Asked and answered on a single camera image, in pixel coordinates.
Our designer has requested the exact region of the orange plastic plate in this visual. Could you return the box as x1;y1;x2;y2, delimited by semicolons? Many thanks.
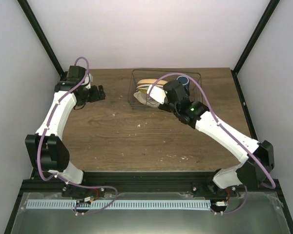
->
137;78;167;86

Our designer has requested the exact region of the light blue slotted cable duct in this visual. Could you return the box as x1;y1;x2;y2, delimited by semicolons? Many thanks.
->
25;199;211;210

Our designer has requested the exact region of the yellow patterned plate underneath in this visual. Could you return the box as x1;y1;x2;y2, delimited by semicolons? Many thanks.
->
137;88;148;94

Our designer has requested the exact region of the blue enamel mug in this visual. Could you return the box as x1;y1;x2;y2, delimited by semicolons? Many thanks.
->
176;76;190;96

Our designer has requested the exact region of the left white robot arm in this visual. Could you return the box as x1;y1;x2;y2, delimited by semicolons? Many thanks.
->
25;64;105;197

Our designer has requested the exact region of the white blue striped plate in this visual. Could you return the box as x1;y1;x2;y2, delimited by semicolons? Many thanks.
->
137;84;150;90

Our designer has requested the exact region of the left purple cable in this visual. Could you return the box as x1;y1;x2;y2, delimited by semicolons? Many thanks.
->
38;57;119;216

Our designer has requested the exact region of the purple cable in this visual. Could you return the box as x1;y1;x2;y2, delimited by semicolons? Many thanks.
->
146;73;276;216
38;57;119;216

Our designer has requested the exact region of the black aluminium frame rail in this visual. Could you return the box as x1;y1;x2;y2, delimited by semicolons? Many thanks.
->
21;172;281;195

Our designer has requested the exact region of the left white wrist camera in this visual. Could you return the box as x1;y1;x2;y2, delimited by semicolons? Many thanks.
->
82;73;93;89

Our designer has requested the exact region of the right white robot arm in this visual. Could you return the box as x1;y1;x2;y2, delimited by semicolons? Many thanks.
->
147;80;276;196

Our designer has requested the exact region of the dark wire dish rack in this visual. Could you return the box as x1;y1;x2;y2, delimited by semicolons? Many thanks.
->
128;68;203;110

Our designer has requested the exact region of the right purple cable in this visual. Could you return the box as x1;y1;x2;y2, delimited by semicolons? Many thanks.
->
146;73;276;216

